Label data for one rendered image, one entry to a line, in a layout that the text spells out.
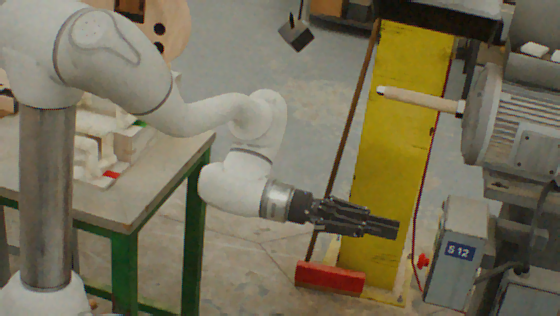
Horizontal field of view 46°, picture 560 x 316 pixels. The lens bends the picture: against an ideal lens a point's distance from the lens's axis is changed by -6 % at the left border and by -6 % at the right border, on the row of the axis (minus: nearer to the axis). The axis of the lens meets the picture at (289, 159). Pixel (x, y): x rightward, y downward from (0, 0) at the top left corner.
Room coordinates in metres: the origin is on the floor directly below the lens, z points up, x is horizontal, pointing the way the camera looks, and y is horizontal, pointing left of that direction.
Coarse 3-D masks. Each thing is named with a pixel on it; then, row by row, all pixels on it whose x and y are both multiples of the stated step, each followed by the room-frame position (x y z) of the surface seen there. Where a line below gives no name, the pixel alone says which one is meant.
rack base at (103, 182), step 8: (80, 152) 1.60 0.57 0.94; (80, 160) 1.56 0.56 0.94; (80, 168) 1.52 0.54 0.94; (112, 168) 1.54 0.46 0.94; (120, 168) 1.55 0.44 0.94; (128, 168) 1.57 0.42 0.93; (80, 176) 1.48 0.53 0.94; (104, 176) 1.50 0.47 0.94; (88, 184) 1.45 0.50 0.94; (96, 184) 1.45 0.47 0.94; (104, 184) 1.46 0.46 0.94
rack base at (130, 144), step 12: (84, 108) 1.72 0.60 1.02; (96, 108) 1.73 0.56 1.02; (108, 108) 1.74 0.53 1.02; (84, 120) 1.64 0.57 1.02; (96, 120) 1.65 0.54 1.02; (108, 120) 1.66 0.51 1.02; (120, 132) 1.60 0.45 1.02; (132, 132) 1.61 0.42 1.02; (144, 132) 1.66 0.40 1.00; (156, 132) 1.73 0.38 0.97; (120, 144) 1.59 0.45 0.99; (132, 144) 1.59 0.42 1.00; (144, 144) 1.66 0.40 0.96; (120, 156) 1.59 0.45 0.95; (132, 156) 1.59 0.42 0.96
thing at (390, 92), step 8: (392, 88) 1.56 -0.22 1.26; (400, 88) 1.56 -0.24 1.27; (384, 96) 1.56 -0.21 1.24; (392, 96) 1.55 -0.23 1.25; (400, 96) 1.55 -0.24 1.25; (408, 96) 1.55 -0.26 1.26; (416, 96) 1.54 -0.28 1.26; (424, 96) 1.54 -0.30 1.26; (432, 96) 1.55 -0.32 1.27; (416, 104) 1.54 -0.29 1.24; (424, 104) 1.54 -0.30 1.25; (432, 104) 1.53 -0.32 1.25; (440, 104) 1.53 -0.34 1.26; (448, 104) 1.53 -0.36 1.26; (456, 104) 1.53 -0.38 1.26; (448, 112) 1.53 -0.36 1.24
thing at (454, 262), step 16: (448, 208) 1.27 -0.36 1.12; (464, 208) 1.28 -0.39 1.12; (480, 208) 1.29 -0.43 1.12; (448, 224) 1.20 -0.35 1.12; (464, 224) 1.21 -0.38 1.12; (480, 224) 1.22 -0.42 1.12; (448, 240) 1.18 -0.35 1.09; (464, 240) 1.18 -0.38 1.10; (480, 240) 1.17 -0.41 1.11; (432, 256) 1.25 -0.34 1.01; (448, 256) 1.18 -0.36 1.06; (464, 256) 1.17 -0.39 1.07; (480, 256) 1.17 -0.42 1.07; (432, 272) 1.19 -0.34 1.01; (448, 272) 1.18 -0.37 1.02; (464, 272) 1.17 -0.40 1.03; (496, 272) 1.31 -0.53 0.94; (432, 288) 1.18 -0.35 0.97; (448, 288) 1.18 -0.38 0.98; (464, 288) 1.17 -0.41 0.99; (432, 304) 1.18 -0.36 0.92; (448, 304) 1.18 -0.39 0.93; (464, 304) 1.17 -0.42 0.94
